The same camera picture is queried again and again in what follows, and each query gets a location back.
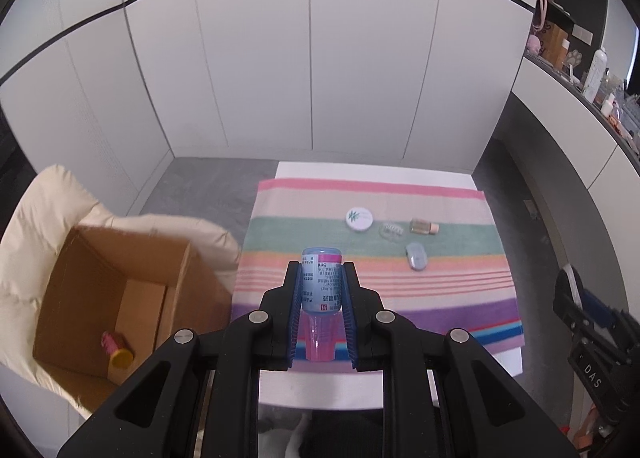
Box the cream padded chair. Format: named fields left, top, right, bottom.
left=0, top=164, right=242, bottom=421

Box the striped colourful cloth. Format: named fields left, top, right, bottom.
left=231, top=178, right=526, bottom=375

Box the tall white bottle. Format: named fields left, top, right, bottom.
left=584, top=48, right=608, bottom=105

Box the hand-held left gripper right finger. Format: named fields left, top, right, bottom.
left=340, top=262, right=578, bottom=458

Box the brown cardboard box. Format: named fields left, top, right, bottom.
left=32, top=226, right=193, bottom=386

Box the white round tin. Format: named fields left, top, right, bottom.
left=345, top=206, right=376, bottom=230

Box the light blue oval case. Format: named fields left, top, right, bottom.
left=405, top=243, right=427, bottom=271

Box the small blue bottle pink cap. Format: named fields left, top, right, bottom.
left=297, top=247, right=343, bottom=363

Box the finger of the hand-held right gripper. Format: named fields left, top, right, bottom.
left=552, top=265, right=588, bottom=323
left=581, top=288, right=626, bottom=333

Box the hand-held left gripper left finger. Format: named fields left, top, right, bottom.
left=56, top=260, right=303, bottom=458

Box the brown box on shelf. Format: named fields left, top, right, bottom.
left=540, top=22, right=571, bottom=69

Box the red jar gold lid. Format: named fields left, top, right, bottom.
left=101, top=330, right=135, bottom=370

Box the white table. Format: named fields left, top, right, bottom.
left=257, top=161, right=524, bottom=411

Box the dark wall shelf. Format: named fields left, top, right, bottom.
left=522, top=0, right=640, bottom=159

